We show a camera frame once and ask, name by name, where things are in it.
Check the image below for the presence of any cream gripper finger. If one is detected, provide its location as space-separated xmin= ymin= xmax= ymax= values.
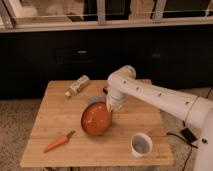
xmin=106 ymin=103 xmax=112 ymax=112

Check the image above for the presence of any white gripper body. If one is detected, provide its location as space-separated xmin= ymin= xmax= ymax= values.
xmin=106 ymin=90 xmax=125 ymax=110

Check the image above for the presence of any orange ceramic bowl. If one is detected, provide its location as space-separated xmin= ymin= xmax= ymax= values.
xmin=81 ymin=102 xmax=112 ymax=136

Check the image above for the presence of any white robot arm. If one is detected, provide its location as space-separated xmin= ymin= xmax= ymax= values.
xmin=106 ymin=65 xmax=213 ymax=171

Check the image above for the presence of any blue sponge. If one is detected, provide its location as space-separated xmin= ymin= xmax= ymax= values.
xmin=87 ymin=96 xmax=106 ymax=105

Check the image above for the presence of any wooden table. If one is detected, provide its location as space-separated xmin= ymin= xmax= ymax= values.
xmin=20 ymin=80 xmax=174 ymax=167

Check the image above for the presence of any white cup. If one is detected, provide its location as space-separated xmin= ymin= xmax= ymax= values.
xmin=131 ymin=133 xmax=153 ymax=157

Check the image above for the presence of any orange carrot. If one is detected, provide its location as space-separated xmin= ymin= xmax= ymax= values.
xmin=44 ymin=131 xmax=75 ymax=153

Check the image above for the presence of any dark cabinet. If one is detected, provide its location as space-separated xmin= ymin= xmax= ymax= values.
xmin=0 ymin=26 xmax=213 ymax=99

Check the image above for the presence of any black power adapter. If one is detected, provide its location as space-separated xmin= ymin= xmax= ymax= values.
xmin=180 ymin=128 xmax=197 ymax=143

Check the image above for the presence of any black cable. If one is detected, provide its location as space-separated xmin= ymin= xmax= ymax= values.
xmin=166 ymin=87 xmax=213 ymax=171

